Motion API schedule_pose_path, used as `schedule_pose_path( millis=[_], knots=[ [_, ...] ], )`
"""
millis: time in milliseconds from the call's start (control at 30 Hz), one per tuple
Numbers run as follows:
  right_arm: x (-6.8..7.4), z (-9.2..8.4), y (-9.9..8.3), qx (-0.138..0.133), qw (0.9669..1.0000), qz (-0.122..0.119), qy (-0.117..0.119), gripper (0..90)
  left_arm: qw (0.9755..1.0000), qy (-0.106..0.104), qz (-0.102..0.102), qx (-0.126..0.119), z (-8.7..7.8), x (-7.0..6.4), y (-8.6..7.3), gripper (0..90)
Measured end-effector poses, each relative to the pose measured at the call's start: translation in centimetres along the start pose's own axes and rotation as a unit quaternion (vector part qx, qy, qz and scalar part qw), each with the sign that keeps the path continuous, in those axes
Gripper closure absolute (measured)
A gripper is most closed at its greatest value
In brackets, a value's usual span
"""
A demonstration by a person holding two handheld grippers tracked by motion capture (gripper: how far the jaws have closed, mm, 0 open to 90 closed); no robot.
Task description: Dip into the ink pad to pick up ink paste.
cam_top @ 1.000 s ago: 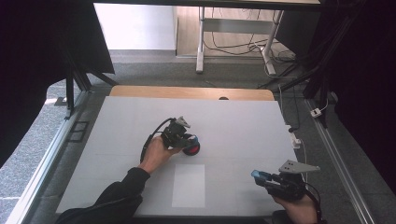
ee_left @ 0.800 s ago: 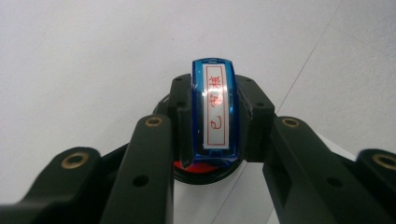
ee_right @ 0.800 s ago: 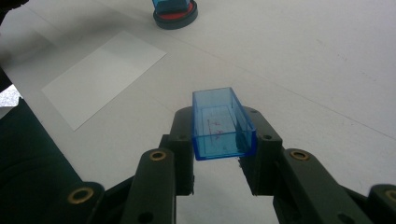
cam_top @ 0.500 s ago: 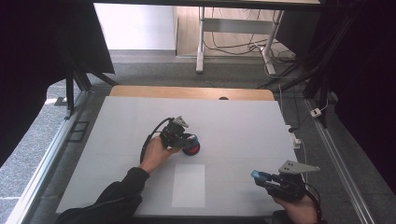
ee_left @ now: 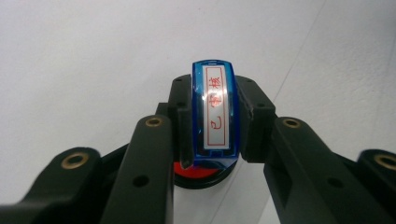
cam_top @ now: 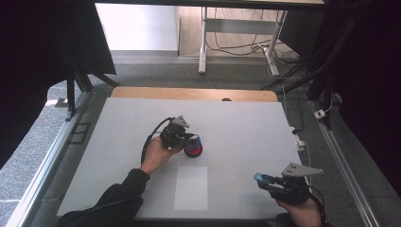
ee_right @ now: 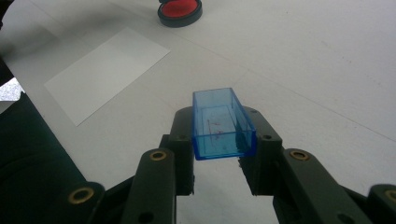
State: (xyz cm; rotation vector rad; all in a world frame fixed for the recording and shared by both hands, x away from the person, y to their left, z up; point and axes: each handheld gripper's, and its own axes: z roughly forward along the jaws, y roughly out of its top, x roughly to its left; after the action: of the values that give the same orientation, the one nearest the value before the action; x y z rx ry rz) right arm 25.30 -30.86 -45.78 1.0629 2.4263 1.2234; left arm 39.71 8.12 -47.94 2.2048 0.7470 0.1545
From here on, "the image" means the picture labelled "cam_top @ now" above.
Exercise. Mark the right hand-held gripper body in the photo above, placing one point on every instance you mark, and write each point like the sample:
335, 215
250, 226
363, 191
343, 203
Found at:
293, 190

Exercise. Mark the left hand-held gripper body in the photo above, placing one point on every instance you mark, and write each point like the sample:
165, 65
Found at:
173, 136

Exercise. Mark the red round ink pad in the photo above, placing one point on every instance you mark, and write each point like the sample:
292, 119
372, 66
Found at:
194, 153

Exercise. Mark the blue stamp cap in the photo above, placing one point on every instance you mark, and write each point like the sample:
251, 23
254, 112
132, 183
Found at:
259, 177

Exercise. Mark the person's right hand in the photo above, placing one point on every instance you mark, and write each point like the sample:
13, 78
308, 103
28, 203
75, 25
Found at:
304, 214

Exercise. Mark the person's left hand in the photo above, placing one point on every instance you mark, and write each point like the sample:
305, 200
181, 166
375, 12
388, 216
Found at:
156, 156

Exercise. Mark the white paper sheet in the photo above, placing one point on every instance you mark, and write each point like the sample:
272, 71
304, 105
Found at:
191, 189

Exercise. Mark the white power strip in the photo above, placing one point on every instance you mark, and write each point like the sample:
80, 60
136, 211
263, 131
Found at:
298, 142

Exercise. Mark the white table mat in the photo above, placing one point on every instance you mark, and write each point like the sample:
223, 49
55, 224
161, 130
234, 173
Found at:
239, 126

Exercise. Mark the white power adapter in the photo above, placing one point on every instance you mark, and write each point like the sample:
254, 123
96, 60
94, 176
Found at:
320, 114

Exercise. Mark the black metal stand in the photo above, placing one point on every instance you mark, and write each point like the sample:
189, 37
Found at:
71, 94

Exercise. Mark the black curtain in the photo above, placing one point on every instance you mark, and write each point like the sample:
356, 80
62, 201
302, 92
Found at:
31, 63
372, 78

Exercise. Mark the aluminium floor rail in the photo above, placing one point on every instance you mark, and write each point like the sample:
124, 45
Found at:
47, 164
340, 167

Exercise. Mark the white desk frame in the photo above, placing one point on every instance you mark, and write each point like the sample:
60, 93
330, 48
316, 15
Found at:
236, 26

